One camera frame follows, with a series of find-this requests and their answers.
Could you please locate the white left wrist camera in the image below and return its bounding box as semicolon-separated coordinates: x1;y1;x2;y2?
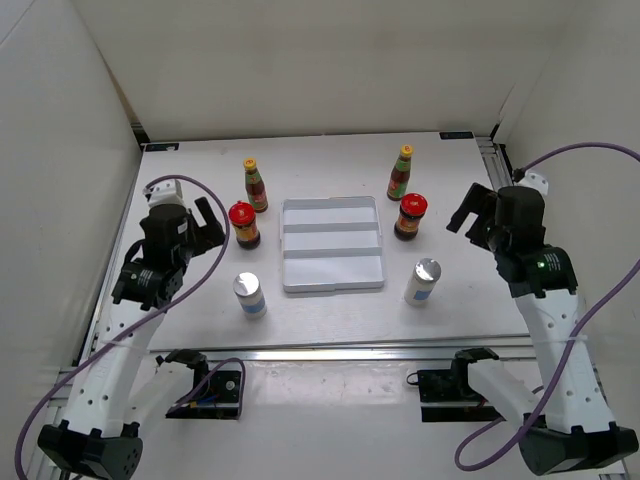
143;179;185;209

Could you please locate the blue table label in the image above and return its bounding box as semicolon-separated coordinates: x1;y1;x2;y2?
439;131;475;140
144;143;179;152

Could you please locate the red-lid chili jar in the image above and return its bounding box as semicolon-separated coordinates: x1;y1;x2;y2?
394;193;428;241
228;201;261;250

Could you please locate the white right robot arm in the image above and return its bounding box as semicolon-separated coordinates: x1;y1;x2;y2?
447;183;639;476

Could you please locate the left blue table label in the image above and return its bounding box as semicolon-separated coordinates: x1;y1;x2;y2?
144;143;179;152

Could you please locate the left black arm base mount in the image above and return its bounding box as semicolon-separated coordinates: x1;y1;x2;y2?
155;349;247;420

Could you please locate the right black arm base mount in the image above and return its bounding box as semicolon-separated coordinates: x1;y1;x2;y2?
406;347;500;423

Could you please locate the yellow-cap sauce bottle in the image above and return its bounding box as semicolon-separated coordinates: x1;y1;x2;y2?
243;158;268;213
387;144;414;201

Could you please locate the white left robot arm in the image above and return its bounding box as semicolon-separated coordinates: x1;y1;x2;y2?
37;197;229;479

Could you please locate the right blue table label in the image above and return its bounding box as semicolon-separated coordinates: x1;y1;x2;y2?
439;131;475;140

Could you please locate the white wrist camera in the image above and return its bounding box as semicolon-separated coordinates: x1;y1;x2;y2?
143;179;185;209
517;170;549;197

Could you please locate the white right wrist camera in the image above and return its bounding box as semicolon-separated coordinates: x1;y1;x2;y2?
517;170;549;197

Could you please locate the white divided plastic tray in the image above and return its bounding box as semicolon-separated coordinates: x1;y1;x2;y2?
280;196;386;294

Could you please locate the silver-lid white shaker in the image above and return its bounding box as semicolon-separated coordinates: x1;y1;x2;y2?
404;258;442;306
233;272;267;319

